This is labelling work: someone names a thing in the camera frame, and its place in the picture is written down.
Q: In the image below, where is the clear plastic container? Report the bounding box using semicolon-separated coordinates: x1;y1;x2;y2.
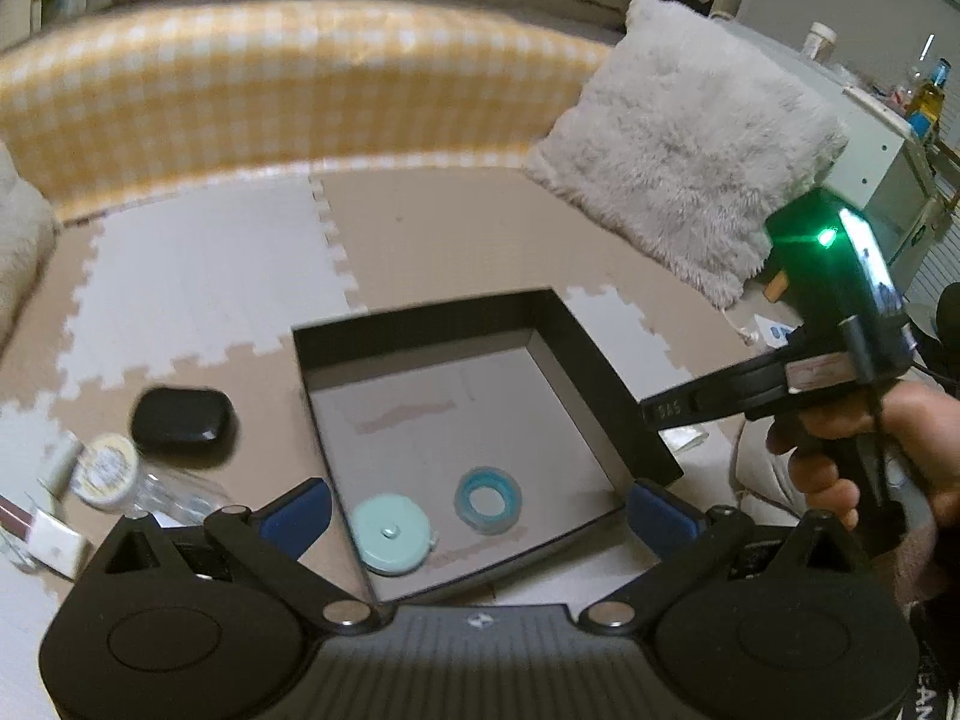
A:
120;469;235;527

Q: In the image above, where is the person's right hand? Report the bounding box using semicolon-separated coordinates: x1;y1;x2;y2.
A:
765;379;960;535

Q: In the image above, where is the yellow bottle with blue cap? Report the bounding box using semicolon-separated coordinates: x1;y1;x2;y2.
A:
910;58;953;130

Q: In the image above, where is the white cabinet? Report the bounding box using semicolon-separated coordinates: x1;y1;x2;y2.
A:
720;15;940;295

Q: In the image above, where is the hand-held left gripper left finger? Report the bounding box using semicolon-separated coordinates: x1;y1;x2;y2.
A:
88;477;380;632

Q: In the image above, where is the black box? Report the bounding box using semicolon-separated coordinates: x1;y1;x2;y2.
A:
291;286;685;605

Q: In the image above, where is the white rectangular block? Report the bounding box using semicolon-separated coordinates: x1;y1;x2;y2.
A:
30;510;92;580

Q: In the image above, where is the black rounded case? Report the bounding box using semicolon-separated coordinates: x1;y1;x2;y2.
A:
131;387;238;460

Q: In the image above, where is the light grey fluffy pillow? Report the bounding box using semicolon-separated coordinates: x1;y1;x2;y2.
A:
523;0;853;310

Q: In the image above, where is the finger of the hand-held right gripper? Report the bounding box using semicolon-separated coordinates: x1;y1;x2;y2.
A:
641;357;797;434

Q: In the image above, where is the blue tape roll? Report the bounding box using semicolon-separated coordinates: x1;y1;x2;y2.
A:
454;465;524;536

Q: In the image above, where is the yellow checked bumper cushion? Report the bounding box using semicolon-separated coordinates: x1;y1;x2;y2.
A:
0;0;613;224

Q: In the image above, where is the white paper with blue print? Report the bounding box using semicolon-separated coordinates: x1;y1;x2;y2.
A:
753;313;797;350

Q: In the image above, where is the beige foam mat tile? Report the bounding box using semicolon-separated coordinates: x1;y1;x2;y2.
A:
0;229;102;410
52;311;376;605
309;161;758;391

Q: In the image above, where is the mint green tape measure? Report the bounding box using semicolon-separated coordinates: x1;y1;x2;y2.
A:
351;493;440;577

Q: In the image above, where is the white and yellow tape measure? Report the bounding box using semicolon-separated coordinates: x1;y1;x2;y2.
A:
72;433;142;505

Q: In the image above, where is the dark printed garment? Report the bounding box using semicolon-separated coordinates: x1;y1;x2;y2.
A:
911;600;960;720

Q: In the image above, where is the cream fluffy pillow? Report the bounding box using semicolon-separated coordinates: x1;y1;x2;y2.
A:
0;141;59;350

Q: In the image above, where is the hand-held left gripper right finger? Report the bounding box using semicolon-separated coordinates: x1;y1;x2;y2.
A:
577;480;863;631

